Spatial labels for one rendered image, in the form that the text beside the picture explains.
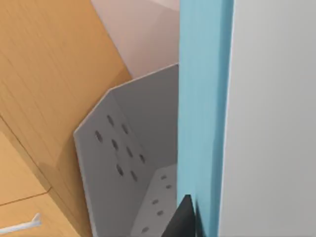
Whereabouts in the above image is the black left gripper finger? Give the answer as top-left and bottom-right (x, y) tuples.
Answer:
(161, 194), (196, 237)

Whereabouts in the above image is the grey pierced drawer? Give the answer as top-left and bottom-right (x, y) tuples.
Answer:
(73, 63), (180, 237)

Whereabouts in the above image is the wooden cupboard door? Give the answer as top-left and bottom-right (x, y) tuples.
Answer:
(0, 189), (86, 237)

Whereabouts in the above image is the wooden drawer front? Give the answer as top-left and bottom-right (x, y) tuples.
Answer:
(0, 116), (53, 206)

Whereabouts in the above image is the wooden cupboard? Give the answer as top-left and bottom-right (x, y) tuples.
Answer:
(0, 0), (135, 237)

